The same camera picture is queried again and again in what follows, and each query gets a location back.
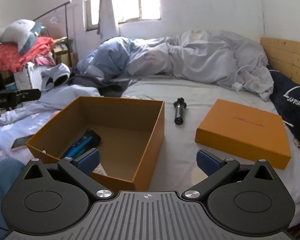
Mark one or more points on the grey hooded jacket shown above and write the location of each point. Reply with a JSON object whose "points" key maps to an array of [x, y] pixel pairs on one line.
{"points": [[56, 93]]}

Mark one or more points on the black clothes rack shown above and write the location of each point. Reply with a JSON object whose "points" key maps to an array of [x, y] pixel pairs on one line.
{"points": [[60, 18]]}

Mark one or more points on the plush toy pillow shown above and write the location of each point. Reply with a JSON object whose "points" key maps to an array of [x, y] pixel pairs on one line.
{"points": [[22, 33]]}

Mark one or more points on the cardboard boxes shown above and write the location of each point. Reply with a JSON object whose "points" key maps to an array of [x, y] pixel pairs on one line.
{"points": [[62, 52]]}

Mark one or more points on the open orange cardboard box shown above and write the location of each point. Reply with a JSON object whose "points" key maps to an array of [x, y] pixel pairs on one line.
{"points": [[131, 131]]}

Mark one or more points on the navy printed pillow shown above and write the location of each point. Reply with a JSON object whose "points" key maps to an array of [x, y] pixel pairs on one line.
{"points": [[286, 99]]}

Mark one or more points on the white hanging curtain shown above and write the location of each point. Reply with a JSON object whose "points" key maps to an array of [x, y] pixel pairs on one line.
{"points": [[108, 23]]}

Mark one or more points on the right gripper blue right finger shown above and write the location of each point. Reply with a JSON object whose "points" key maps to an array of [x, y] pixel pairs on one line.
{"points": [[217, 170]]}

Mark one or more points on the wooden headboard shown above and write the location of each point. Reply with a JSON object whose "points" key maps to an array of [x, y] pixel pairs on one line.
{"points": [[283, 55]]}

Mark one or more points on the grey blue duvet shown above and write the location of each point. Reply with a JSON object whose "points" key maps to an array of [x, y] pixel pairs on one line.
{"points": [[200, 56]]}

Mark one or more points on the dark book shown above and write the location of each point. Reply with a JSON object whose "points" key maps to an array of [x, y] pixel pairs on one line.
{"points": [[20, 143]]}

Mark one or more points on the black clothing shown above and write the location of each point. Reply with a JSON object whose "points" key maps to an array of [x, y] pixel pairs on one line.
{"points": [[112, 89]]}

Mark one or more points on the window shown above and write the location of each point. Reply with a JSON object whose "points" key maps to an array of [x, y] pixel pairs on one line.
{"points": [[127, 11]]}

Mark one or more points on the green white tissue packet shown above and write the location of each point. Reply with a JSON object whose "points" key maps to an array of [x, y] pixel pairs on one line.
{"points": [[141, 97]]}

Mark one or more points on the orange box lid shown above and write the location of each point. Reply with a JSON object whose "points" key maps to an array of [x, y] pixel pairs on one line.
{"points": [[245, 132]]}

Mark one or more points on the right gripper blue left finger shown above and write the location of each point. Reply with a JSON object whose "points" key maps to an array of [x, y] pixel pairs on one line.
{"points": [[76, 171]]}

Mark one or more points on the white remote control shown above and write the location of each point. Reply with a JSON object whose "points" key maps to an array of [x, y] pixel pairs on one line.
{"points": [[100, 170]]}

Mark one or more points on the white radiator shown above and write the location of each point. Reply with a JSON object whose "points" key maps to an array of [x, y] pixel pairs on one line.
{"points": [[30, 77]]}

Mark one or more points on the teal trouser leg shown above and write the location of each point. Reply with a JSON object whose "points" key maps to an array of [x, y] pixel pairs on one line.
{"points": [[9, 171]]}

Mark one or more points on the black blue electric shaver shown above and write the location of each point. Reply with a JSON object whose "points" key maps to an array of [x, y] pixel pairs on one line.
{"points": [[88, 140]]}

